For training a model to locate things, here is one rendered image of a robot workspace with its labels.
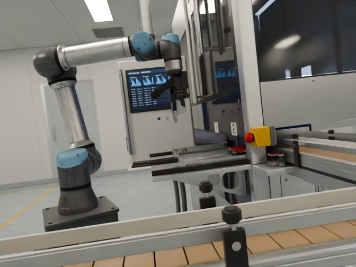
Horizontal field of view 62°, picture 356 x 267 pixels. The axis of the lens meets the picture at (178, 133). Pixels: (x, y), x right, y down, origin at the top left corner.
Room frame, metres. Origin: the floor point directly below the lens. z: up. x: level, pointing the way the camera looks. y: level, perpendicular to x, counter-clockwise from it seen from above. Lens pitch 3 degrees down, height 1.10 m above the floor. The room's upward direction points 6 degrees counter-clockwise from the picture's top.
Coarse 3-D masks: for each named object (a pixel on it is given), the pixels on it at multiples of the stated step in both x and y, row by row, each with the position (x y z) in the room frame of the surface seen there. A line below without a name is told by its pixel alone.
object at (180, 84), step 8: (168, 72) 1.23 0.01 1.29; (176, 72) 1.22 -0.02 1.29; (184, 72) 1.24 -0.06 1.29; (176, 80) 1.25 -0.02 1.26; (184, 80) 1.24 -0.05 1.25; (168, 88) 1.27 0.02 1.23; (176, 88) 1.22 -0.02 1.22; (184, 88) 1.24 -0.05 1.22; (176, 96) 1.23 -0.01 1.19; (184, 96) 1.23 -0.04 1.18
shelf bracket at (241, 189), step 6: (222, 174) 1.26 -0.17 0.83; (240, 174) 1.27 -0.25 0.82; (174, 180) 1.24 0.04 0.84; (180, 180) 1.24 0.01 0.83; (186, 180) 1.25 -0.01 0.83; (192, 180) 1.25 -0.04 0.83; (204, 180) 1.26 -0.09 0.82; (240, 180) 1.27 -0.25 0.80; (216, 186) 1.26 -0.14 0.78; (222, 186) 1.26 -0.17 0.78; (240, 186) 1.27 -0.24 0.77; (228, 192) 1.27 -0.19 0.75; (234, 192) 1.27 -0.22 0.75; (240, 192) 1.27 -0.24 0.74; (246, 192) 1.26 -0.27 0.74
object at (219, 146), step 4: (212, 144) 1.82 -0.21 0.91; (216, 144) 1.82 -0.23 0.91; (220, 144) 1.82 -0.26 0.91; (176, 148) 1.79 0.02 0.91; (180, 148) 1.80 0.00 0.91; (188, 148) 1.80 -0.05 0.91; (192, 148) 1.80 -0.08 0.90; (196, 148) 1.81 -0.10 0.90; (200, 148) 1.81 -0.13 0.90; (204, 148) 1.81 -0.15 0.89; (208, 148) 1.82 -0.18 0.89; (212, 148) 1.82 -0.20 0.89; (216, 148) 1.56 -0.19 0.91; (220, 148) 1.56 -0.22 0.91; (224, 148) 1.56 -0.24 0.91; (172, 152) 1.78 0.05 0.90; (176, 152) 1.79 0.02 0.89; (180, 152) 1.80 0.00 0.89; (188, 152) 1.54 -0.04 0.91; (192, 152) 1.55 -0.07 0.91; (196, 152) 1.55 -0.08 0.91; (200, 152) 1.55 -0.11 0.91
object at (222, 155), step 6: (216, 150) 1.48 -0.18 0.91; (222, 150) 1.48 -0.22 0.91; (180, 156) 1.45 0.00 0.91; (186, 156) 1.46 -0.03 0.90; (192, 156) 1.46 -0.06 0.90; (198, 156) 1.46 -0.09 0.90; (204, 156) 1.47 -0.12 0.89; (210, 156) 1.47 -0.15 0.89; (216, 156) 1.47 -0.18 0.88; (222, 156) 1.47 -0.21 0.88; (228, 156) 1.45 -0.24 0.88; (234, 156) 1.22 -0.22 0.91; (240, 156) 1.22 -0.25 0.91; (246, 156) 1.23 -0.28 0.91; (180, 162) 1.36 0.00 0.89; (186, 162) 1.20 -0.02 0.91; (192, 162) 1.20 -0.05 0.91; (198, 162) 1.20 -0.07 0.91; (204, 162) 1.21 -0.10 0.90; (210, 162) 1.21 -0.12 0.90
